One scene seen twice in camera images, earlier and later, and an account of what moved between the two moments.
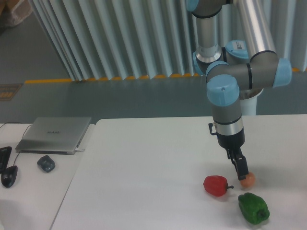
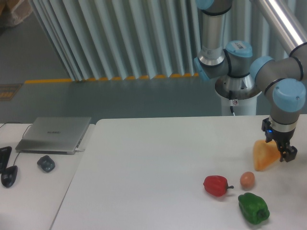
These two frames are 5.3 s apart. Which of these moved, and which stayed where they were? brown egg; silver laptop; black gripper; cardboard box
Moved: black gripper
Stayed: brown egg; silver laptop; cardboard box
